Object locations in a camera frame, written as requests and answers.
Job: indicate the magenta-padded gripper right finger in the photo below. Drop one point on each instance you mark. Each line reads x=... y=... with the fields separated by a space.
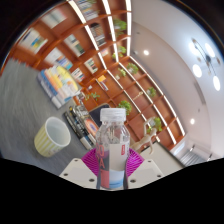
x=145 y=171

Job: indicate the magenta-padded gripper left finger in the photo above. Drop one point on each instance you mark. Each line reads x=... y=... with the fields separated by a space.
x=78 y=171

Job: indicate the clear plastic water bottle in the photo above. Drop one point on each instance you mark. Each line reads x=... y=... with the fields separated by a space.
x=113 y=153

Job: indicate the wooden artist mannequin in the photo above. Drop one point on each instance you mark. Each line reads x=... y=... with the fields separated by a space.
x=145 y=140

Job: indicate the yellow striped paper cup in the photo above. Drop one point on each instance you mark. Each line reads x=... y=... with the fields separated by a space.
x=46 y=143

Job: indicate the grey curtain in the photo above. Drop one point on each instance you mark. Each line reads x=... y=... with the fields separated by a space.
x=193 y=158

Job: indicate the dark blue chair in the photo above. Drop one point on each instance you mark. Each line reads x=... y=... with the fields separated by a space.
x=96 y=113

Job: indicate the round recessed ceiling light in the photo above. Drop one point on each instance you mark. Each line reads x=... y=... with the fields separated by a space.
x=192 y=121
x=146 y=52

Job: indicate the colourful book stack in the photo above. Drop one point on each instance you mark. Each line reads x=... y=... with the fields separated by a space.
x=58 y=85

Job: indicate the branched ceiling lamp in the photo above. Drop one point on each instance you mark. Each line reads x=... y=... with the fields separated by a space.
x=197 y=70

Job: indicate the wooden bookshelf unit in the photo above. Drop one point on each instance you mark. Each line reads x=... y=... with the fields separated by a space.
x=83 y=43

